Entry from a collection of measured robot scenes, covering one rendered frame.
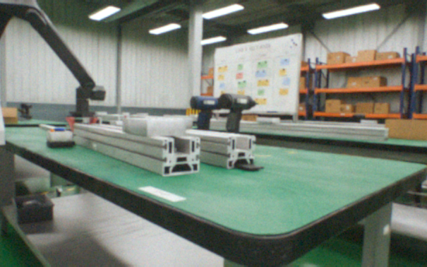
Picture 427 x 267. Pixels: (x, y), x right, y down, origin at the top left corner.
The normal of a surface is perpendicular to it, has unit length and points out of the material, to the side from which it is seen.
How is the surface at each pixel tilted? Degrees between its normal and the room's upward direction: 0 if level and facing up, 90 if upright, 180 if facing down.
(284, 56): 90
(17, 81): 90
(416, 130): 89
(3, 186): 90
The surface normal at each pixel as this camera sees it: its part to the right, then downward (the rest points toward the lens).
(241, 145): -0.79, 0.02
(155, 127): 0.61, 0.07
